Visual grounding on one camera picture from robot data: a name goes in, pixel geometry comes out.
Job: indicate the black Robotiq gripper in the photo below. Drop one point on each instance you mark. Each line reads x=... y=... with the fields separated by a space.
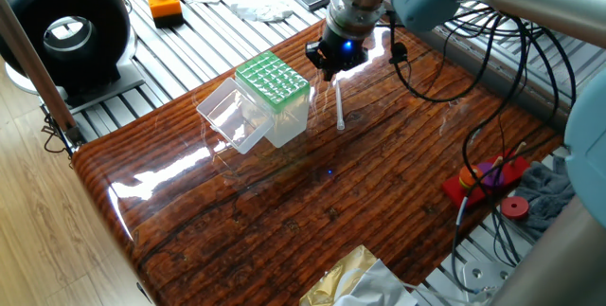
x=343 y=50

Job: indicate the clear large pipette tip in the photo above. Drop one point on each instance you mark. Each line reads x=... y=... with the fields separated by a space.
x=340 y=112

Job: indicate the pipette tip box green rack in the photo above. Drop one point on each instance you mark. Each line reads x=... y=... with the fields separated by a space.
x=272 y=78

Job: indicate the clear hinged box lid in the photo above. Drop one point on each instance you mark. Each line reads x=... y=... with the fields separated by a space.
x=232 y=116

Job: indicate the crumpled white plastic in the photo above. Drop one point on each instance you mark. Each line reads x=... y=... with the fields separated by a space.
x=260 y=7

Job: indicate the orange emergency stop button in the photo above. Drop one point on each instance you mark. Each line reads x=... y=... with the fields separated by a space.
x=163 y=5

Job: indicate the gold foil packet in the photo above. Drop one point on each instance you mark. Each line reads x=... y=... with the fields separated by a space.
x=331 y=277

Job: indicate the grey cloth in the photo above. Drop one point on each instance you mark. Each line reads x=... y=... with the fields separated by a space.
x=544 y=192

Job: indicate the small metal plate with holes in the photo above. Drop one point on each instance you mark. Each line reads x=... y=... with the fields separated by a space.
x=483 y=275

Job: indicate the brown wooden pole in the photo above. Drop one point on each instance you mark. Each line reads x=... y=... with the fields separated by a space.
x=33 y=64

